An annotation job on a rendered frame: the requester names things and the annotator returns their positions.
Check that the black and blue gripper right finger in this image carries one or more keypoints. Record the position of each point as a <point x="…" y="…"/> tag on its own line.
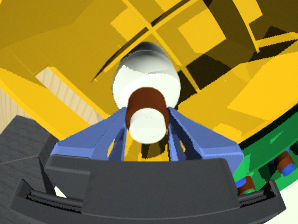
<point x="199" y="142"/>

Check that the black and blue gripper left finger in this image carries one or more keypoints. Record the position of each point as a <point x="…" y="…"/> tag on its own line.
<point x="95" y="140"/>

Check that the green crate with dividers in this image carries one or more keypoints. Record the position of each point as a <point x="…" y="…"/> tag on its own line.
<point x="267" y="144"/>

